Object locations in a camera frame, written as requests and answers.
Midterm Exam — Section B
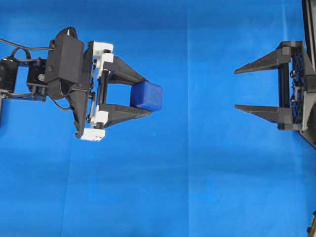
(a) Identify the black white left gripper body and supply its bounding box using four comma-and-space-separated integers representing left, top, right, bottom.
73, 41, 114, 142

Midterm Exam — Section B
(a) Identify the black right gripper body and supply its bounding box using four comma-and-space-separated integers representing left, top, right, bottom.
277, 41, 316, 131

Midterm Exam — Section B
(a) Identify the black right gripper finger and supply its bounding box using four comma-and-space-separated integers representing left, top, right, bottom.
234, 46, 291, 74
235, 105, 293, 124

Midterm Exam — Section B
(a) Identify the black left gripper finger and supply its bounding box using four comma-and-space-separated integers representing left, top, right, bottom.
99, 104, 152, 128
103, 56, 148, 85

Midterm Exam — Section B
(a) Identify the blue cube block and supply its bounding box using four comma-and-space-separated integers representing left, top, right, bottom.
130, 81, 163, 111

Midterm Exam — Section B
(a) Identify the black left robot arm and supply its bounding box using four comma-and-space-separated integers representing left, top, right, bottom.
0, 35, 156, 142

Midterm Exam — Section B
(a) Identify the blue table mat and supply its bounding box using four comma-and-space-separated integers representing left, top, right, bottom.
0, 0, 316, 237

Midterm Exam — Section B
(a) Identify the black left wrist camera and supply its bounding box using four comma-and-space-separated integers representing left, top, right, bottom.
44, 27, 84, 100

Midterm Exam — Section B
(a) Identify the black table frame rail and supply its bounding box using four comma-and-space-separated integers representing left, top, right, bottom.
300, 0, 316, 148

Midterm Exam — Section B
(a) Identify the black camera cable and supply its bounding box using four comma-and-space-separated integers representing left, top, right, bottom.
0, 38, 54, 61

